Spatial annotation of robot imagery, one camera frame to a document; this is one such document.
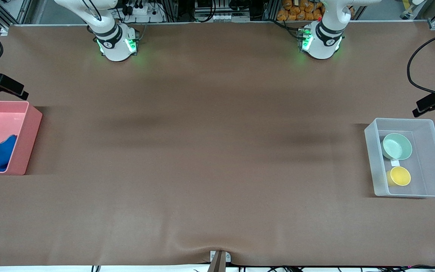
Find mint green bowl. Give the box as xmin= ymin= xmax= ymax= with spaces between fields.
xmin=382 ymin=133 xmax=413 ymax=160

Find blue cloth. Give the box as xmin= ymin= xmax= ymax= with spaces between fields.
xmin=0 ymin=134 xmax=17 ymax=173

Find yellow cup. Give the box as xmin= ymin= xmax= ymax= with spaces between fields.
xmin=386 ymin=166 xmax=412 ymax=187

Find pink plastic bin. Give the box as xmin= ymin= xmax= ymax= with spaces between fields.
xmin=0 ymin=100 xmax=43 ymax=175

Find clear plastic bin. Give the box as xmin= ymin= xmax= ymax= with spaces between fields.
xmin=364 ymin=118 xmax=435 ymax=198

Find white power strip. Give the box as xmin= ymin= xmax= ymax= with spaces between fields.
xmin=121 ymin=3 xmax=166 ymax=23

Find orange bagged items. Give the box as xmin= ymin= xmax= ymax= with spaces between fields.
xmin=277 ymin=0 xmax=324 ymax=22

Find brown table mat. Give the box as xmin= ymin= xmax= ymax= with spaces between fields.
xmin=0 ymin=21 xmax=435 ymax=267

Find white socket strip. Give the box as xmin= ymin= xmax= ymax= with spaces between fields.
xmin=212 ymin=13 xmax=251 ymax=22

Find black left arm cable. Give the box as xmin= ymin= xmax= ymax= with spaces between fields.
xmin=407 ymin=28 xmax=435 ymax=96

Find brown camera mount bracket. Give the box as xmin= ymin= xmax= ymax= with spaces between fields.
xmin=207 ymin=250 xmax=231 ymax=272

